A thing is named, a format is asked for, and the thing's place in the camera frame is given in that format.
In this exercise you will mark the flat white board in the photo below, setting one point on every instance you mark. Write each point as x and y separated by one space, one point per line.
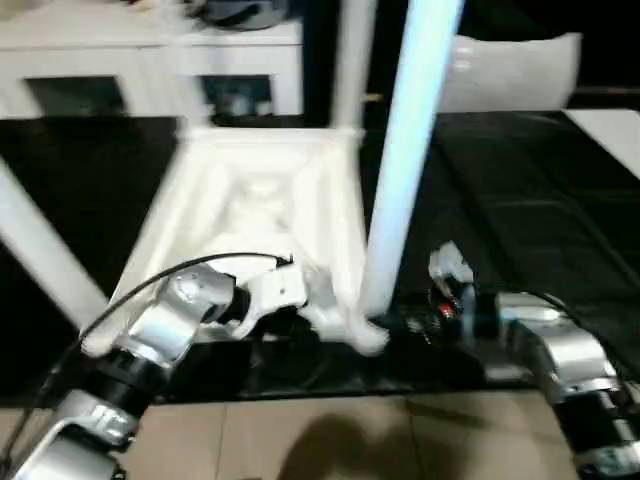
610 132

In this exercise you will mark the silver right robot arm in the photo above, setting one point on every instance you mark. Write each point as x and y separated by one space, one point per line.
565 345

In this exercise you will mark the white plastic table top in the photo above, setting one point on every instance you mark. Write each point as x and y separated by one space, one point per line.
250 200

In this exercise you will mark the black box with gold label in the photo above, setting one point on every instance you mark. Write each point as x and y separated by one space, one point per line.
320 55

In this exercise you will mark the black work mat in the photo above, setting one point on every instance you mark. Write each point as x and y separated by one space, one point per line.
525 200

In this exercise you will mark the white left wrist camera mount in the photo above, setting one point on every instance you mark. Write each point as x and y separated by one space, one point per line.
277 292

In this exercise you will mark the grey round appliance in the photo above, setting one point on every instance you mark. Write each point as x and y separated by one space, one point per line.
250 12

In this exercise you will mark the grey printed cushion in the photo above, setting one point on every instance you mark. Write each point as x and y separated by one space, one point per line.
515 75

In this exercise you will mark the white cabinet with glass doors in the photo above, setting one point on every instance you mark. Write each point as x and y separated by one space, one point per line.
125 55

